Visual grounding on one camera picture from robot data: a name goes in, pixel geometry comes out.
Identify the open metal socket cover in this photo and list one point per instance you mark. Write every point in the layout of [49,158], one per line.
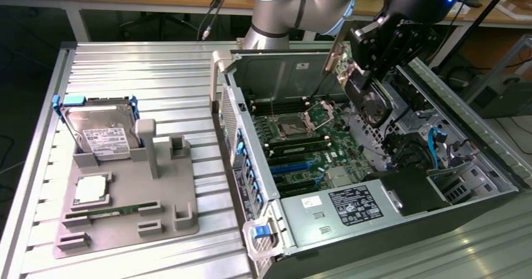
[309,118]

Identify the grey parts rack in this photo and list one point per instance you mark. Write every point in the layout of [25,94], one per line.
[128,185]

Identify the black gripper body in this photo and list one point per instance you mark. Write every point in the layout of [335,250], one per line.
[424,2]

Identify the grey vented disk bay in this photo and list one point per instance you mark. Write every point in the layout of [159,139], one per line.
[457,188]

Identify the black tripod pole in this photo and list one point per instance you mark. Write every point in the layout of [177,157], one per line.
[485,22]

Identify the installed RAM stick white label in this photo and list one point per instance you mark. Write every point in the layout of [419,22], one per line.
[297,149]

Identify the silver perforated drive cage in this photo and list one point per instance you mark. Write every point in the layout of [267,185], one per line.
[365,137]

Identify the green loose RAM stick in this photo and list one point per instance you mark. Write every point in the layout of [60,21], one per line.
[120,211]

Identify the silver power supply unit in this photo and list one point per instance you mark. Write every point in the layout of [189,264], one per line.
[316,223]

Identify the blue case latch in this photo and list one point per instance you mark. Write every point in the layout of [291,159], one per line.
[259,232]

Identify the dark grey cabinet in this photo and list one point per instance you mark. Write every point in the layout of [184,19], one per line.
[507,101]

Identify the open black PC case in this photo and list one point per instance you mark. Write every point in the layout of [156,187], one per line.
[373,251]

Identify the green motherboard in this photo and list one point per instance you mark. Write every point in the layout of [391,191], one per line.
[340,142]

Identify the silver CPU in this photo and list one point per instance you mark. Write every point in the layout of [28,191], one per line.
[91,190]

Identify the black graphics card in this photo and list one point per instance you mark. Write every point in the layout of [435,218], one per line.
[373,107]

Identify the hard disk blue carrier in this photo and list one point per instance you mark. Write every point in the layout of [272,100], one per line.
[99,120]

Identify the CPU socket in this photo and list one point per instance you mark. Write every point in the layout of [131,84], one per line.
[291,126]

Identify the blue expansion slot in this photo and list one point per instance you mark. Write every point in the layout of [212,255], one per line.
[291,167]

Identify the black air shroud box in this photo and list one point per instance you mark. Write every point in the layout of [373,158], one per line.
[411,191]

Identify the thin metal locking lever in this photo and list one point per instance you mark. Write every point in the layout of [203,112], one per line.
[272,104]

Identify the black expansion slot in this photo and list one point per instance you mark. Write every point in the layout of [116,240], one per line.
[297,187]

